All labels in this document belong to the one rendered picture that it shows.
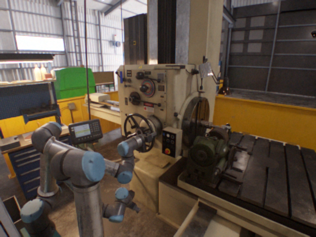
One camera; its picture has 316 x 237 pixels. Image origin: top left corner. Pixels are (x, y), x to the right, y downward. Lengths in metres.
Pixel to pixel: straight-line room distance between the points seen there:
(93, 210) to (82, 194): 0.09
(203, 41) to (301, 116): 2.44
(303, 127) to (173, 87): 2.89
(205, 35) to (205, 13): 0.22
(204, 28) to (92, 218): 1.91
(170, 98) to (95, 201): 0.98
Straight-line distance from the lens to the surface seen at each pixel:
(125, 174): 0.99
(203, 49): 1.93
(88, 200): 0.74
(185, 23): 2.09
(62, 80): 5.08
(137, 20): 2.59
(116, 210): 1.16
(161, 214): 2.31
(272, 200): 1.40
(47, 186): 1.44
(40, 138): 1.07
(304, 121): 3.71
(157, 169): 2.08
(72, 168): 0.69
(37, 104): 2.93
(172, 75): 1.34
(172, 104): 1.37
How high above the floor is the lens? 1.86
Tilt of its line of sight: 19 degrees down
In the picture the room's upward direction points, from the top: straight up
